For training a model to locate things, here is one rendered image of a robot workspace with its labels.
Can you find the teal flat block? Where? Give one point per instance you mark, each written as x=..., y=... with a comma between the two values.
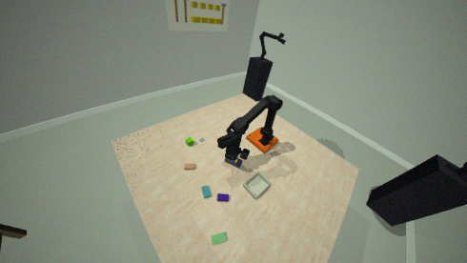
x=206, y=192

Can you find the purple flat block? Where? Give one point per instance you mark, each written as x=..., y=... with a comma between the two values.
x=222, y=197

